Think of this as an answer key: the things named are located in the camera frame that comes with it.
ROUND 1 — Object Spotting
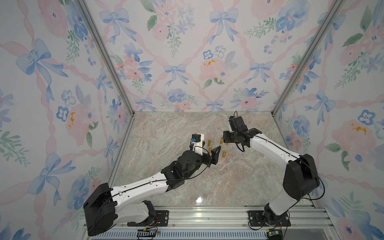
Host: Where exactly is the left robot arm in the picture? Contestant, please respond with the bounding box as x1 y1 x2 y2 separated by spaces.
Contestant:
83 146 221 237

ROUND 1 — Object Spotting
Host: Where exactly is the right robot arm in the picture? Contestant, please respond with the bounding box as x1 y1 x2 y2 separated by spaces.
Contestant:
223 129 322 226

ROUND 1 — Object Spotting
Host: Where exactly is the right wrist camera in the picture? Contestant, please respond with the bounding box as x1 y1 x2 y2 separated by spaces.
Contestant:
229 116 248 132

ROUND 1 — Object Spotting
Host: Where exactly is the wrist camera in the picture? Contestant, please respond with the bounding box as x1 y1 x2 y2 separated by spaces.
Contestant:
229 116 248 132
190 133 205 156

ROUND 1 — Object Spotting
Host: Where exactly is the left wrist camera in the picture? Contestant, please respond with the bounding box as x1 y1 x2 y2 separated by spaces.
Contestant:
190 133 205 156

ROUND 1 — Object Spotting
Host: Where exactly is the aluminium rail frame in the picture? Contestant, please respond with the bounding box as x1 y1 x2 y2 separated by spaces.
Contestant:
93 205 340 240

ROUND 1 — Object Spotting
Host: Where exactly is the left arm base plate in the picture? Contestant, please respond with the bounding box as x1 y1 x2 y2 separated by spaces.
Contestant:
127 210 170 227

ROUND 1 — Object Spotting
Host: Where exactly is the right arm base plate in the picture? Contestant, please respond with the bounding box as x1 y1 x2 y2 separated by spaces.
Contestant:
247 211 291 227

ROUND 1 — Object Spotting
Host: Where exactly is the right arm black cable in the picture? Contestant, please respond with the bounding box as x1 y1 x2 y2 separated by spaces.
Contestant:
232 110 326 202

